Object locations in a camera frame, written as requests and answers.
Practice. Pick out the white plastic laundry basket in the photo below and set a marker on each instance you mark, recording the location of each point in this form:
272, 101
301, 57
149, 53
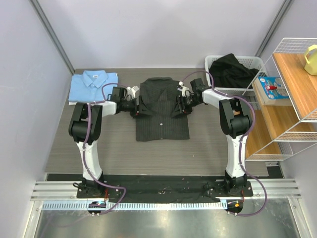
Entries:
248, 62

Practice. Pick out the white wire shelf rack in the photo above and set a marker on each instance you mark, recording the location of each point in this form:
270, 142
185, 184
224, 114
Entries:
285, 131

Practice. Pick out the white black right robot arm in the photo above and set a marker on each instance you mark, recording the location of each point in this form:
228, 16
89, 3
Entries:
236, 122

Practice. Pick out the black clothes in basket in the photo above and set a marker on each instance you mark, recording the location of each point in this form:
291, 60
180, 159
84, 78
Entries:
228, 72

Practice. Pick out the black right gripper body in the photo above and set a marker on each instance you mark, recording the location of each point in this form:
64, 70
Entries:
187, 109

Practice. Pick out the aluminium rail frame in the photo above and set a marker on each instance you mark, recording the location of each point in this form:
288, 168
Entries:
168, 207

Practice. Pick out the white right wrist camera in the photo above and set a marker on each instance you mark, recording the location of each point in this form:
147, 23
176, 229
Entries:
183, 91

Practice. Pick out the folded light blue shirt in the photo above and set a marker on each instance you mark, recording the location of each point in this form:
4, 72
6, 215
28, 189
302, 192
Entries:
91, 85

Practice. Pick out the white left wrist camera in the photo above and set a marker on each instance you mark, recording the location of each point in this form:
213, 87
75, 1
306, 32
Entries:
131, 92

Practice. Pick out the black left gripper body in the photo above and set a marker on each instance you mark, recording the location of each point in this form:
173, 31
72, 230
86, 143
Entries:
137, 107

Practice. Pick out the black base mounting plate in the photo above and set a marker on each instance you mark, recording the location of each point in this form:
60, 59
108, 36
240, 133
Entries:
167, 189

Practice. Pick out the blue product box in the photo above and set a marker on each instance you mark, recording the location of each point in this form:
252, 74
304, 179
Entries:
272, 91

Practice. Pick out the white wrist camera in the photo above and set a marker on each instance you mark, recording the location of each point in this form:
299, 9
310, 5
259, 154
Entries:
131, 92
183, 91

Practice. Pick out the dark pinstriped long sleeve shirt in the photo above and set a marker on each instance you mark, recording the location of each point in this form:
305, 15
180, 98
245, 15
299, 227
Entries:
159, 96

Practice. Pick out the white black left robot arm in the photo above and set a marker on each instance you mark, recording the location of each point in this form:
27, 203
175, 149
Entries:
85, 129

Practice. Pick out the yellow watering can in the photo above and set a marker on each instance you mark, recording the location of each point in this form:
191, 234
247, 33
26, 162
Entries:
310, 56

